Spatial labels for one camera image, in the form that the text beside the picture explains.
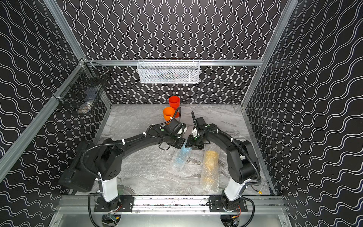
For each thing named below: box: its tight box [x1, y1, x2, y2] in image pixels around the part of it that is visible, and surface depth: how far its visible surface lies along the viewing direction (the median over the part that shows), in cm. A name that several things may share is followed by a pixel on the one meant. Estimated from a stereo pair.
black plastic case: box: [58, 140, 100, 193], surface depth 71 cm
